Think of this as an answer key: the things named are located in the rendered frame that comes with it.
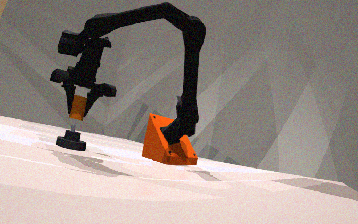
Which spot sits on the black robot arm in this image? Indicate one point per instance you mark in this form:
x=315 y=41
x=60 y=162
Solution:
x=194 y=31

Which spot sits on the black round pedestal with silver shaft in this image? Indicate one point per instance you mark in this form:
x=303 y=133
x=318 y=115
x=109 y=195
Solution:
x=71 y=140

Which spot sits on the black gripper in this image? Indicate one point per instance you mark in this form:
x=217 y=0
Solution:
x=85 y=77

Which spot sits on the orange cylinder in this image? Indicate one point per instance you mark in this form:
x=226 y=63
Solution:
x=78 y=107

